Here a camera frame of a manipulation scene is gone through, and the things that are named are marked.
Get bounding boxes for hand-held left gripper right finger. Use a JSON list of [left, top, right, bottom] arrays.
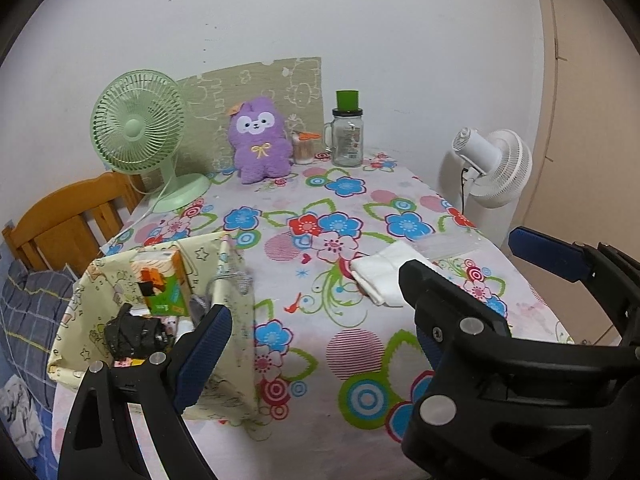
[[416, 328, 444, 369]]

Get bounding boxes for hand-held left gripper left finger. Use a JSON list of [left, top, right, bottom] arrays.
[[57, 304, 234, 480]]

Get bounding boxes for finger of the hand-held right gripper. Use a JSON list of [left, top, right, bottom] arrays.
[[507, 226, 640, 346], [399, 259, 640, 480]]

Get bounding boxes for yellow cartoon printed box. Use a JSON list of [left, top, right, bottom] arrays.
[[46, 230, 261, 441]]

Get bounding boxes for white tissues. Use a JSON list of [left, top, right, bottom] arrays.
[[349, 241, 436, 308]]

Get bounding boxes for green tissue packet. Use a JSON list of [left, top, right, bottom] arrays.
[[129, 249, 190, 317]]

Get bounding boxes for clear plastic bag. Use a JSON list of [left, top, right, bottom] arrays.
[[412, 232, 486, 261]]

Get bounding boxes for white standing fan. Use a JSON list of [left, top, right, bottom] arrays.
[[440, 127, 534, 246]]

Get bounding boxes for floral tablecloth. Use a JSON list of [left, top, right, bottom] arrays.
[[50, 147, 576, 480]]

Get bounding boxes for blue plaid bedding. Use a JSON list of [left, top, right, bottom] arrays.
[[0, 260, 76, 411]]

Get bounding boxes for glass mug jar green lid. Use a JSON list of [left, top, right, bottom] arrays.
[[317, 90, 365, 167]]

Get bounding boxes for crumpled white cloth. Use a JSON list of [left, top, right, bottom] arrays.
[[0, 375, 46, 461]]

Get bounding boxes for purple plush toy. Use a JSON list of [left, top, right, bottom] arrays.
[[227, 96, 293, 184]]

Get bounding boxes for clear swab jar orange lid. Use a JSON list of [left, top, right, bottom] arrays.
[[291, 130, 319, 166]]

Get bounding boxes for green desk fan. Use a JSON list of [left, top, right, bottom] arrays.
[[90, 69, 213, 213]]

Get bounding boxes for white fan power cable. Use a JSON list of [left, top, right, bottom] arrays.
[[112, 180, 168, 241]]

